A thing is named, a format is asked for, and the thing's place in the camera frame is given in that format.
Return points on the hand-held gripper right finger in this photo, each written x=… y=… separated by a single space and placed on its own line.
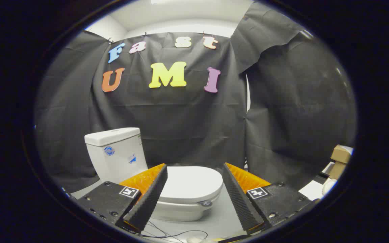
x=240 y=202

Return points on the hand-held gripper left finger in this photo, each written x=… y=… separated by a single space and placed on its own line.
x=149 y=199

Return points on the white toilet lid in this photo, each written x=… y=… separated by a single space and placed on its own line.
x=191 y=184

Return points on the white ceramic toilet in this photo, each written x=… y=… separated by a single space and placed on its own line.
x=120 y=162

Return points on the white toilet tank cover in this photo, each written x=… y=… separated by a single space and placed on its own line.
x=111 y=136

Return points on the white flat board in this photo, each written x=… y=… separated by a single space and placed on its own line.
x=311 y=191

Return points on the black backdrop cloth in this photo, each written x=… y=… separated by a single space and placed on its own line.
x=187 y=118

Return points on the brown cardboard box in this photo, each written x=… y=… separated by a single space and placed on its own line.
x=340 y=155

